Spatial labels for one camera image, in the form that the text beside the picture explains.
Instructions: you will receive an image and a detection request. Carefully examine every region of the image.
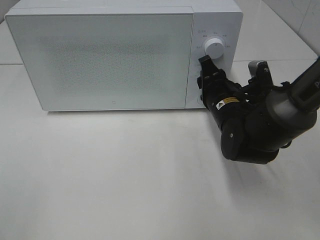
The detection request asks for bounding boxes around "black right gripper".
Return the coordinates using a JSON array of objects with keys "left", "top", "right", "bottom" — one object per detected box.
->
[{"left": 197, "top": 55, "right": 248, "bottom": 115}]

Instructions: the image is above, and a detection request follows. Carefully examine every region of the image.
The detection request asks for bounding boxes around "white round door release button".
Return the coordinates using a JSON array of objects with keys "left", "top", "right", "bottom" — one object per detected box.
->
[{"left": 197, "top": 95, "right": 203, "bottom": 105}]

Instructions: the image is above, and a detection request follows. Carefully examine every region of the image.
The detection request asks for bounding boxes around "white microwave door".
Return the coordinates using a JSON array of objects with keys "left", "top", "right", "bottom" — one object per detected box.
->
[{"left": 6, "top": 14, "right": 193, "bottom": 111}]

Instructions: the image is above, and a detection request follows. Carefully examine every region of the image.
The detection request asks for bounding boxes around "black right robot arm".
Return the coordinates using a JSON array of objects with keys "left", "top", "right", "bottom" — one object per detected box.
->
[{"left": 197, "top": 55, "right": 320, "bottom": 165}]

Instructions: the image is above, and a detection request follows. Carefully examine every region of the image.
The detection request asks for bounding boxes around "white upper microwave knob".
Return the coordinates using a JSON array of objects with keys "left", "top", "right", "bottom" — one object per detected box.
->
[{"left": 204, "top": 37, "right": 225, "bottom": 59}]

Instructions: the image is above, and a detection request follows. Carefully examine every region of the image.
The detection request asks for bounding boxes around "white microwave oven body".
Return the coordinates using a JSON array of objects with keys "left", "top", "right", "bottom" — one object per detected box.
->
[{"left": 4, "top": 0, "right": 243, "bottom": 111}]

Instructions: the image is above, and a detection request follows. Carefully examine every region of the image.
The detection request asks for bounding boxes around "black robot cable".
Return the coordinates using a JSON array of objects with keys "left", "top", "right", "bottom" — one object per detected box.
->
[{"left": 234, "top": 77, "right": 293, "bottom": 150}]

